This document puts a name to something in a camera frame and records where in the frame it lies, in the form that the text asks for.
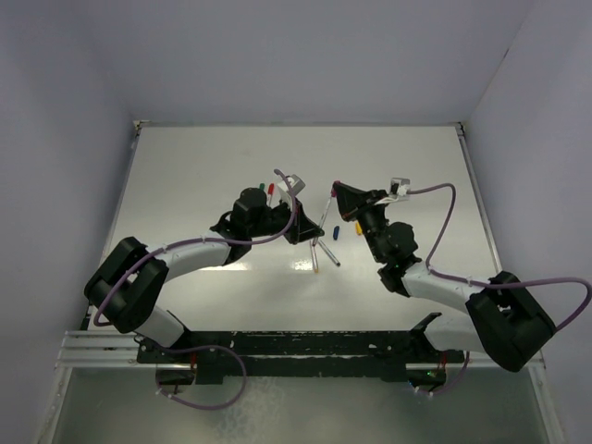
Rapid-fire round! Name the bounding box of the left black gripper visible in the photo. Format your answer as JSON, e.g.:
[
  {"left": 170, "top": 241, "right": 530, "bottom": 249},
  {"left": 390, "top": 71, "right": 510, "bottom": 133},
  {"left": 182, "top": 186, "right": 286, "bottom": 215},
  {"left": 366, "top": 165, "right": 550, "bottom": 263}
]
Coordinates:
[{"left": 248, "top": 197, "right": 323, "bottom": 245}]

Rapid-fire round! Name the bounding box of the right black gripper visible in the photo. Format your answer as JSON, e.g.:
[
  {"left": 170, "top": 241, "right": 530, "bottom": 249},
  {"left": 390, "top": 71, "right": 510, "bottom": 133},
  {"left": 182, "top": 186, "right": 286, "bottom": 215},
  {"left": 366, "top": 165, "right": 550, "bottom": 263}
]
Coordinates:
[{"left": 334, "top": 183, "right": 390, "bottom": 263}]

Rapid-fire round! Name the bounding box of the purple marker pen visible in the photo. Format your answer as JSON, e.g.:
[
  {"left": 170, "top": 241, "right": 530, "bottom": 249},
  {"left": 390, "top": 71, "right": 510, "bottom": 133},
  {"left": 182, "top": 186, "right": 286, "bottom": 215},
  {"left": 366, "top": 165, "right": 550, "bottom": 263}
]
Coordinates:
[{"left": 318, "top": 192, "right": 335, "bottom": 229}]

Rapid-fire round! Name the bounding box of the yellow marker pen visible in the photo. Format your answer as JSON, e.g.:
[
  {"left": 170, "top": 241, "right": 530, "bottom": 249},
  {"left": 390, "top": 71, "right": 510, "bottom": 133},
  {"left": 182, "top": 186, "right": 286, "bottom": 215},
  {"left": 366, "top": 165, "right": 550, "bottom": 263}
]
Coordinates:
[{"left": 310, "top": 240, "right": 319, "bottom": 274}]

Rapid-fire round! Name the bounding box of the blue marker pen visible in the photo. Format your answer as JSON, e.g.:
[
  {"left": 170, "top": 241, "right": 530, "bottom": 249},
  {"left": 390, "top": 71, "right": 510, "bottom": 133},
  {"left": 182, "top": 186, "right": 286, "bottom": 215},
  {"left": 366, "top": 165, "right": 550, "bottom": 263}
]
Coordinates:
[{"left": 317, "top": 240, "right": 341, "bottom": 267}]

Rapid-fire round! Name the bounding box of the red marker pen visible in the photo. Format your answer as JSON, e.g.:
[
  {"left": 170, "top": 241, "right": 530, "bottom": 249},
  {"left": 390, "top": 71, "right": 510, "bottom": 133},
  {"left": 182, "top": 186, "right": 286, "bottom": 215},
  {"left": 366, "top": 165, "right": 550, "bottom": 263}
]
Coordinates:
[{"left": 267, "top": 183, "right": 275, "bottom": 205}]

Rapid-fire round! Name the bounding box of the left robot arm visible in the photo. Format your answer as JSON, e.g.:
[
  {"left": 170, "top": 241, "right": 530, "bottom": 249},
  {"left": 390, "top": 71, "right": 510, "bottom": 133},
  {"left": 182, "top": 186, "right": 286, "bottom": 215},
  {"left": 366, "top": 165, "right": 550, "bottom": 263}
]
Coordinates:
[{"left": 83, "top": 188, "right": 324, "bottom": 363}]

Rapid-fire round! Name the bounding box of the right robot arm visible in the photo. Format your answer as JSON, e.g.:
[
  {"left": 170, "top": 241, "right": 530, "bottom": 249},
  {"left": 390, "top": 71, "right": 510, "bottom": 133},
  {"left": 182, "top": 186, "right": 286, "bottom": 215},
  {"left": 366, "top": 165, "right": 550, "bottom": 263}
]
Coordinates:
[{"left": 332, "top": 179, "right": 557, "bottom": 373}]

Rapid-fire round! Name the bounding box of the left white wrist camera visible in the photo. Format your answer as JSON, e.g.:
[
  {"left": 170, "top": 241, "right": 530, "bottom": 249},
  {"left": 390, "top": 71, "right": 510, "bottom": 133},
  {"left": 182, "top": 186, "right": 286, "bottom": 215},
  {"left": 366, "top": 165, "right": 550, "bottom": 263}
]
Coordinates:
[{"left": 276, "top": 175, "right": 305, "bottom": 204}]

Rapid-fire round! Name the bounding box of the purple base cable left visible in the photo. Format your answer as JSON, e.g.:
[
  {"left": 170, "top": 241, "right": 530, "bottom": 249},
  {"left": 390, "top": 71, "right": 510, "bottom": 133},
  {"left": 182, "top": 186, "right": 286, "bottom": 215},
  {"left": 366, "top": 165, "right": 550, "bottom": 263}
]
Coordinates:
[{"left": 154, "top": 342, "right": 251, "bottom": 410}]

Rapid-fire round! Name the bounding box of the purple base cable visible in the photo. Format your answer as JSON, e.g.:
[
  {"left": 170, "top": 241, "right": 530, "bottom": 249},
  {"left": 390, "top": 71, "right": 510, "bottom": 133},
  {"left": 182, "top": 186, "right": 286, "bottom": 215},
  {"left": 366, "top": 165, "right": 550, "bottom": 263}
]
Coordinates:
[
  {"left": 154, "top": 342, "right": 251, "bottom": 410},
  {"left": 413, "top": 351, "right": 471, "bottom": 399}
]

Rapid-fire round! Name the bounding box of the black base frame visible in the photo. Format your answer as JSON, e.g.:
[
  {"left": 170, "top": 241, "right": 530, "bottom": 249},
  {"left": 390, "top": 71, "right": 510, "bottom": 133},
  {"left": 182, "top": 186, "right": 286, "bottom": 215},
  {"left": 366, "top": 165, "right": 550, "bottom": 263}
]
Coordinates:
[{"left": 135, "top": 314, "right": 465, "bottom": 386}]

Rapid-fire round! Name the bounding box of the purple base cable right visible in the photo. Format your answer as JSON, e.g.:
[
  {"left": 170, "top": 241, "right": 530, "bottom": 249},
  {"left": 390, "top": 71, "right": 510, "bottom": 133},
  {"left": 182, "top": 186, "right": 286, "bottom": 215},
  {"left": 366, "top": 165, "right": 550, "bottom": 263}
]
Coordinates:
[{"left": 413, "top": 351, "right": 471, "bottom": 399}]

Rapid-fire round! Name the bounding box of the aluminium rail right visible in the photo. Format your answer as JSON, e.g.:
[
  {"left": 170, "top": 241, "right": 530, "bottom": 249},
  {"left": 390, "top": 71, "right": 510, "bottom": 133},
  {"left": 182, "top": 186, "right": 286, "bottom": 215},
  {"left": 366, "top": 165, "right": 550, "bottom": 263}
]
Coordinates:
[{"left": 455, "top": 123, "right": 556, "bottom": 373}]

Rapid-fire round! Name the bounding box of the aluminium rail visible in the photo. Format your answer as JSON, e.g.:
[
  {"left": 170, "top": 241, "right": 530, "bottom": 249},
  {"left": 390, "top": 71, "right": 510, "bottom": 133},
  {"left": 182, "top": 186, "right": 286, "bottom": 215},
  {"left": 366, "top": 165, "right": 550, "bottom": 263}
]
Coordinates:
[
  {"left": 55, "top": 330, "right": 155, "bottom": 369},
  {"left": 455, "top": 123, "right": 556, "bottom": 373}
]

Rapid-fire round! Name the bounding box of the aluminium rail front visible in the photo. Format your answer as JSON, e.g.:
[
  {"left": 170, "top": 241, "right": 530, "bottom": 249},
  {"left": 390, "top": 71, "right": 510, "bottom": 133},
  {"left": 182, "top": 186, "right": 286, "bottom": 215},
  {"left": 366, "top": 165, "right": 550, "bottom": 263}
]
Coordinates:
[{"left": 55, "top": 330, "right": 155, "bottom": 369}]

